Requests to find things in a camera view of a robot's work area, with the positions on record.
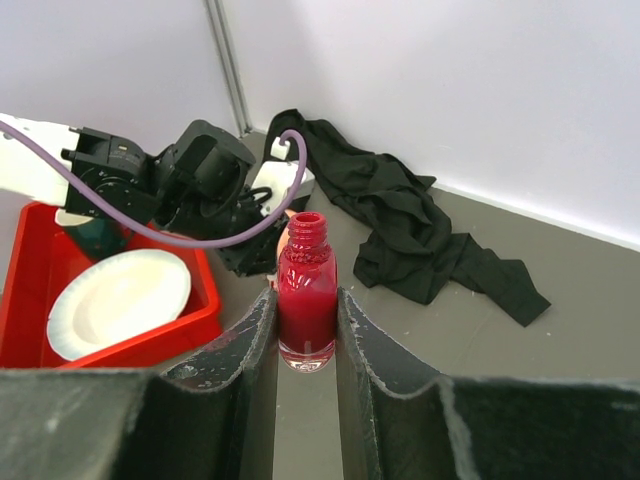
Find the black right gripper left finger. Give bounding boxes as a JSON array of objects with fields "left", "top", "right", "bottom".
[{"left": 1, "top": 289, "right": 278, "bottom": 479}]

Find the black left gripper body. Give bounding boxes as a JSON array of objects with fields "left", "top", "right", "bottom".
[{"left": 214, "top": 184, "right": 311, "bottom": 276}]

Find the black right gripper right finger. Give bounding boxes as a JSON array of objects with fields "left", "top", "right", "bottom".
[{"left": 336, "top": 291, "right": 639, "bottom": 479}]

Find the red nail polish bottle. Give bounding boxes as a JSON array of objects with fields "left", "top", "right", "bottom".
[{"left": 277, "top": 212, "right": 338, "bottom": 373}]

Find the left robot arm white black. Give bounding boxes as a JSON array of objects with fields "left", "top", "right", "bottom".
[{"left": 1, "top": 114, "right": 315, "bottom": 276}]

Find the white paper plate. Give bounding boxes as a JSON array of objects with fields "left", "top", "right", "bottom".
[{"left": 46, "top": 249, "right": 191, "bottom": 361}]

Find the black cloth garment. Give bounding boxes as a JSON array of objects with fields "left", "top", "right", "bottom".
[{"left": 267, "top": 109, "right": 551, "bottom": 327}]

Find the red plastic tray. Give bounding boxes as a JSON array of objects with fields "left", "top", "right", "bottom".
[{"left": 1, "top": 203, "right": 223, "bottom": 369}]

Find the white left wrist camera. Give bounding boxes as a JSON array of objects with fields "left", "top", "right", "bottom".
[{"left": 251, "top": 137, "right": 315, "bottom": 216}]

